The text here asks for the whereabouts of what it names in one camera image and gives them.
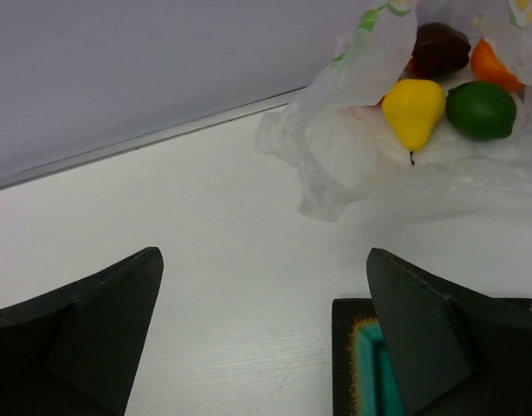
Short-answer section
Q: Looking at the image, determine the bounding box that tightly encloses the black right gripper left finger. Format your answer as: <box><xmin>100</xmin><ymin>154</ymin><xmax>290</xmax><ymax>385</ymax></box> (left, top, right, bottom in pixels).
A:
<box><xmin>0</xmin><ymin>247</ymin><xmax>164</xmax><ymax>415</ymax></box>

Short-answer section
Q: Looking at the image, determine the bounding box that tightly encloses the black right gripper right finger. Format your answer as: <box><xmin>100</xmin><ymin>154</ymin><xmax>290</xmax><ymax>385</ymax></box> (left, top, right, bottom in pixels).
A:
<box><xmin>366</xmin><ymin>248</ymin><xmax>532</xmax><ymax>415</ymax></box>

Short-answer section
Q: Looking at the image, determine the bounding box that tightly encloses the green fake lime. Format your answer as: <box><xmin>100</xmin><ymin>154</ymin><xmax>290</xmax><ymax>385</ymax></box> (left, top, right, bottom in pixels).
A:
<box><xmin>445</xmin><ymin>81</ymin><xmax>517</xmax><ymax>142</ymax></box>

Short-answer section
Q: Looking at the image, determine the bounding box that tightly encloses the translucent printed plastic bag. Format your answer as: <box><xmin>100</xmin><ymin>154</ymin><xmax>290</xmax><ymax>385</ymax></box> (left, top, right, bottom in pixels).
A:
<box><xmin>256</xmin><ymin>1</ymin><xmax>532</xmax><ymax>222</ymax></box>

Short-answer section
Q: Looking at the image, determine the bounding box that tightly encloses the yellow fake pear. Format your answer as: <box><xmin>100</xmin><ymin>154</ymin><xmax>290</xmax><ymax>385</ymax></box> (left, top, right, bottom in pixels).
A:
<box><xmin>381</xmin><ymin>79</ymin><xmax>446</xmax><ymax>166</ymax></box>

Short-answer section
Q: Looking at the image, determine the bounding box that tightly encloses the orange fake persimmon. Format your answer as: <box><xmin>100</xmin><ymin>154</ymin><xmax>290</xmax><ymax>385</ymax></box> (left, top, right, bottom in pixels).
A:
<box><xmin>470</xmin><ymin>39</ymin><xmax>525</xmax><ymax>92</ymax></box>

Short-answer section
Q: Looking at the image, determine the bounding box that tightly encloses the dark maroon fake fruit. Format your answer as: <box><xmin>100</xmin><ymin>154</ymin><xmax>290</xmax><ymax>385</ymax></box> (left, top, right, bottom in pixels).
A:
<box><xmin>405</xmin><ymin>23</ymin><xmax>470</xmax><ymax>80</ymax></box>

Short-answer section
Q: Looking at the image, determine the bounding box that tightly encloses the black teal square plate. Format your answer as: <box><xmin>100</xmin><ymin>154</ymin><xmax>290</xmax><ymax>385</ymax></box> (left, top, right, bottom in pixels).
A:
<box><xmin>332</xmin><ymin>292</ymin><xmax>532</xmax><ymax>415</ymax></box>

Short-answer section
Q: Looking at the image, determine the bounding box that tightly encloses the aluminium table edge rail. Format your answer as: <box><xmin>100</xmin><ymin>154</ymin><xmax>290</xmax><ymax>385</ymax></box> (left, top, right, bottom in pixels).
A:
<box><xmin>0</xmin><ymin>87</ymin><xmax>304</xmax><ymax>191</ymax></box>

